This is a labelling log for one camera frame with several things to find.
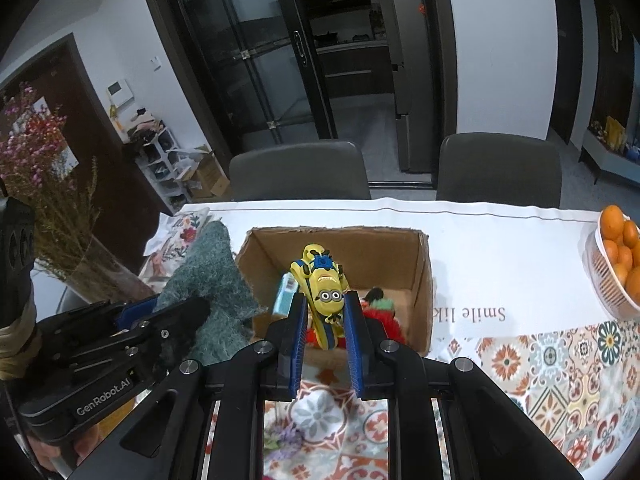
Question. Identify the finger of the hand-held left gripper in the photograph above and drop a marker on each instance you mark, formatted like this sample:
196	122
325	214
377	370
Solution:
137	311
182	317

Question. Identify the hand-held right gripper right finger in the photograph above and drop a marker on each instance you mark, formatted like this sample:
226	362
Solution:
352	350

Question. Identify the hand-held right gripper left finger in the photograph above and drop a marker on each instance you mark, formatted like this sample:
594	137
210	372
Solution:
299	350

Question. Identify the red fluffy pompom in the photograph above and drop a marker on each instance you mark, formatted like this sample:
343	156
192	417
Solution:
385	327

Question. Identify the teal knitted cloth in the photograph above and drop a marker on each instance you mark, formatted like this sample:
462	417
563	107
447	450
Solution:
210	280

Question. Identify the small light blue box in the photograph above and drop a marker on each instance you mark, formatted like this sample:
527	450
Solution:
285	295

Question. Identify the black plush toy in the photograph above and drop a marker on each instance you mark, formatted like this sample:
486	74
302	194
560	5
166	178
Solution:
374	294

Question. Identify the yellow cartoon plush toy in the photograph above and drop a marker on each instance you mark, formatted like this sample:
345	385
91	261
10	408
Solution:
325	285

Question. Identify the brown cardboard box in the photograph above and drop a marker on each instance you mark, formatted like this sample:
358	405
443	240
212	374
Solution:
410	280

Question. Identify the person's left hand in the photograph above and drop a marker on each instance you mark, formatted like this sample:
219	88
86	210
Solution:
90	440

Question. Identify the glass vase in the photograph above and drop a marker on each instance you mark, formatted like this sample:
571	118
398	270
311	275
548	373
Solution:
110	275

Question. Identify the floral printed cloth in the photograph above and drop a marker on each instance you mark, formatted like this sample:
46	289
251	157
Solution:
180	232

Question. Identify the purple knitted flower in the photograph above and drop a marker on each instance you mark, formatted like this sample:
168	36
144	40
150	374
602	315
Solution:
282	440

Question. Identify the white shoe rack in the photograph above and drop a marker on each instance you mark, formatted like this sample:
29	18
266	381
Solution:
162	170

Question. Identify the cardboard boxes on floor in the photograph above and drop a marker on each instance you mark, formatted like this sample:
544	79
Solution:
210	175

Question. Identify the glass vase dried flowers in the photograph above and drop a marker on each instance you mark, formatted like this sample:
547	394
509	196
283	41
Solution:
100	150

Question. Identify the grey dining chair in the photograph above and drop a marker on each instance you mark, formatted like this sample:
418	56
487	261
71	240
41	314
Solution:
300	170
500	170

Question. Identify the white plastic fruit basket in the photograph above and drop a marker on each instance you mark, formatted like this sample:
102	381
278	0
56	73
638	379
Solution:
602	280

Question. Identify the dark glass sliding door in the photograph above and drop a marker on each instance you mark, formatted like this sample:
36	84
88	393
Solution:
240	60

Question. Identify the grey refrigerator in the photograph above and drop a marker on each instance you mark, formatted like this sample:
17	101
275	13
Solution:
405	85

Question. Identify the pile of oranges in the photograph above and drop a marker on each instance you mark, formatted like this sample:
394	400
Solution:
617	240

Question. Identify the low sideboard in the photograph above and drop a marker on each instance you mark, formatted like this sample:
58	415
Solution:
607	157

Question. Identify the dark interior door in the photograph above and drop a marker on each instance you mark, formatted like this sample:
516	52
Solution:
567	60

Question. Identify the red and white wall poster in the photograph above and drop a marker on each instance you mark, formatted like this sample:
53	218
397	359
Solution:
70	155

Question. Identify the white wall intercom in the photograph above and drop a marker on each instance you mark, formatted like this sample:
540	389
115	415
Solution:
121	93

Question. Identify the white light switch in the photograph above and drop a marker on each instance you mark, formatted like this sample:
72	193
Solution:
157	63

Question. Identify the dark wall cabinet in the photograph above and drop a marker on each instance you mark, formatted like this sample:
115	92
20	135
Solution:
620	60

